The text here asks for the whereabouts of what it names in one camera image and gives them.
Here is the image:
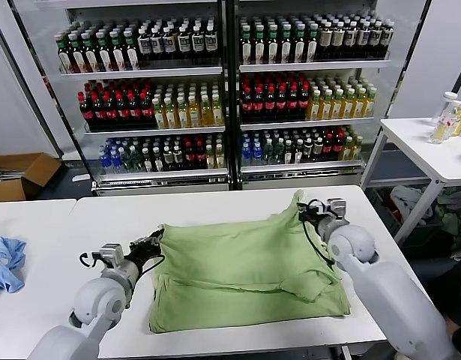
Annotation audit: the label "white side table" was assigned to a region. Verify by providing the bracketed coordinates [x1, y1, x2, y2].
[359, 116, 461, 248]

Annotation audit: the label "black plastic crate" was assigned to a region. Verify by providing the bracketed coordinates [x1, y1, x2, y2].
[366, 186, 403, 234]

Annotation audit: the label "light green polo shirt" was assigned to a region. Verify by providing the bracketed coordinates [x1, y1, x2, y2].
[147, 189, 353, 335]

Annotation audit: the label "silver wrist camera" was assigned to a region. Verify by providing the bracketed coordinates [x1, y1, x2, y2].
[325, 198, 347, 221]
[98, 242, 125, 267]

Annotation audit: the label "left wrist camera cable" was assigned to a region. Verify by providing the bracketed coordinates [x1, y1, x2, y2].
[79, 251, 103, 268]

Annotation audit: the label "clear bottle white cap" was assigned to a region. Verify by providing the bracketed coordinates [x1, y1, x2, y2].
[431, 91, 459, 125]

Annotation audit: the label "crumpled light blue cloth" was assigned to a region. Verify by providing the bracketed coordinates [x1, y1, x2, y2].
[0, 235, 28, 296]

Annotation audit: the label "yellow-liquid bottle red label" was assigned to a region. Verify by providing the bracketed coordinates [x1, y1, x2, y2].
[429, 100, 461, 145]

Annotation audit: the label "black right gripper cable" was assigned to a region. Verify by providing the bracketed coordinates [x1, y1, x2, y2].
[300, 219, 338, 269]

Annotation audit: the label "mixed clothes pile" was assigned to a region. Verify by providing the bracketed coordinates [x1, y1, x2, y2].
[436, 187, 461, 263]

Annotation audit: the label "grey metal parts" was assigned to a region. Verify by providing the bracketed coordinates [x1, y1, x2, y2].
[0, 167, 23, 183]

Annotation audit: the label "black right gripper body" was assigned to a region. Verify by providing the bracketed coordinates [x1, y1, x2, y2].
[307, 204, 328, 230]

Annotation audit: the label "person leg black trousers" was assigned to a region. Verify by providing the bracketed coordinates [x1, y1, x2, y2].
[436, 258, 461, 360]

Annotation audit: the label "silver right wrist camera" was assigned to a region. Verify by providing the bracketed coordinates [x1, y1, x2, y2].
[325, 198, 347, 221]

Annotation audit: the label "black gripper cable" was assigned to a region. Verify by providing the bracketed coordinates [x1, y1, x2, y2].
[300, 219, 338, 269]
[138, 253, 166, 277]

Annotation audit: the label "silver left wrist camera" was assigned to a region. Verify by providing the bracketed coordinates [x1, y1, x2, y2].
[98, 242, 125, 267]

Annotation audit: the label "open cardboard box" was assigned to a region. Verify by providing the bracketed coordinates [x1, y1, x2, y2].
[0, 151, 62, 203]

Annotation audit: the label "dark tea bottle beige label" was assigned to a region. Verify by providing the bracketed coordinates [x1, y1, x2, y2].
[331, 22, 346, 60]
[318, 22, 333, 60]

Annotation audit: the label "white drinks display rack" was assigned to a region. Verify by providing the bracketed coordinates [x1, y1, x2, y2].
[7, 0, 235, 197]
[229, 0, 436, 191]

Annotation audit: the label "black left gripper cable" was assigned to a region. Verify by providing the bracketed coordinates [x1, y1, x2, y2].
[138, 253, 166, 277]

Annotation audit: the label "green-cap dark drink bottle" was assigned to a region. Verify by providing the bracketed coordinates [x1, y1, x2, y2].
[241, 31, 254, 65]
[306, 29, 319, 62]
[109, 31, 126, 71]
[266, 30, 280, 64]
[293, 29, 307, 63]
[253, 31, 267, 65]
[69, 34, 86, 73]
[56, 35, 73, 74]
[95, 32, 112, 72]
[82, 33, 99, 73]
[122, 31, 140, 71]
[280, 30, 294, 64]

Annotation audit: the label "dark tea bottle blue-white label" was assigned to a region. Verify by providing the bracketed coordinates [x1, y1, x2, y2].
[190, 25, 205, 59]
[203, 23, 219, 59]
[176, 25, 192, 59]
[381, 21, 396, 58]
[162, 26, 178, 60]
[136, 28, 151, 61]
[149, 27, 164, 61]
[344, 21, 358, 59]
[369, 21, 383, 59]
[357, 21, 371, 59]

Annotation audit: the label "grey cloth pile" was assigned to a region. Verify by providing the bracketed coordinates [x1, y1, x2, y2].
[389, 184, 434, 227]

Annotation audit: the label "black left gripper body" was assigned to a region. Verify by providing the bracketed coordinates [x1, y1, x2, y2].
[123, 242, 156, 269]

